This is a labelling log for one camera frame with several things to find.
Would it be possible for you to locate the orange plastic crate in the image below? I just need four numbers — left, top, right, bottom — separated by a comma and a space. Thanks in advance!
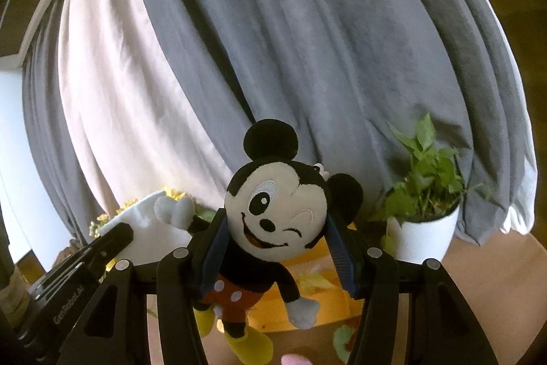
245, 251, 369, 334

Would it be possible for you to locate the pale pink curtain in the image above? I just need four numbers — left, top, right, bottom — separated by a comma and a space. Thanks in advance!
55, 0, 258, 217

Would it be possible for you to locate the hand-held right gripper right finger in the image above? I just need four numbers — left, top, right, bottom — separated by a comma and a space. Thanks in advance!
326, 208, 500, 365

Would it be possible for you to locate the mouse plush toy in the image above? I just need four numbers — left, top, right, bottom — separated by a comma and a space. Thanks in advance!
154, 119, 365, 364

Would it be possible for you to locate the potted plant in white pot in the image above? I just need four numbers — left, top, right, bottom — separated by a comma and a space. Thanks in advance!
369, 113, 493, 265

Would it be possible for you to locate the sunflower bouquet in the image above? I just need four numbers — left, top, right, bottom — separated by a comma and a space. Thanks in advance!
88, 186, 216, 240

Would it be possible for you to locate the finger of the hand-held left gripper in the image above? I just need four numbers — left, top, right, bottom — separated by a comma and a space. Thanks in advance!
85, 222, 134, 265

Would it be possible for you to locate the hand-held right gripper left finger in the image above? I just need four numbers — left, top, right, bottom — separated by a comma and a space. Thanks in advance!
60, 208, 228, 365

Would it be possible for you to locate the green patterned soft cloth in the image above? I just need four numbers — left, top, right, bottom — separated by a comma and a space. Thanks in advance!
332, 324, 356, 362

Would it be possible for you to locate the white wardrobe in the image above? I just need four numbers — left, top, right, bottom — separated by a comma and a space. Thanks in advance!
0, 56, 49, 268

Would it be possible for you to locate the grey curtain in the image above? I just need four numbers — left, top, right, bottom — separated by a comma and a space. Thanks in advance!
21, 1, 112, 234
125, 0, 537, 247

